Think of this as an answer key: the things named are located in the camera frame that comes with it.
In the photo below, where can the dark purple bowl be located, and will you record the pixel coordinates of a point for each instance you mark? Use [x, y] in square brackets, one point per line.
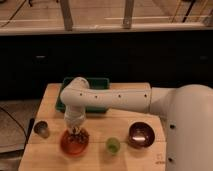
[141, 135]

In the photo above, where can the green plastic tray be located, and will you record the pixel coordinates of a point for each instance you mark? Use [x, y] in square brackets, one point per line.
[95, 83]

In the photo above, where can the green cup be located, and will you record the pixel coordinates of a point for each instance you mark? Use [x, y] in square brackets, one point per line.
[112, 145]

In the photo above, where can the red bowl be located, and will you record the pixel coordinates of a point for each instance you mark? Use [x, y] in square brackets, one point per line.
[72, 149]

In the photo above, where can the grey metal cup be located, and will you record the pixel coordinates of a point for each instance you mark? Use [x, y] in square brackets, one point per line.
[41, 128]

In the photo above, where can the dark purple grapes bunch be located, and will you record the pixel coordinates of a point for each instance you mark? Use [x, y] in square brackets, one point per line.
[80, 136]

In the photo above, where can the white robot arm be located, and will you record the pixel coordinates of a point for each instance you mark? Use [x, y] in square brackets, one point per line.
[188, 110]

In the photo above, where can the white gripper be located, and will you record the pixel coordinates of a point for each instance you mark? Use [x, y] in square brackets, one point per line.
[74, 116]

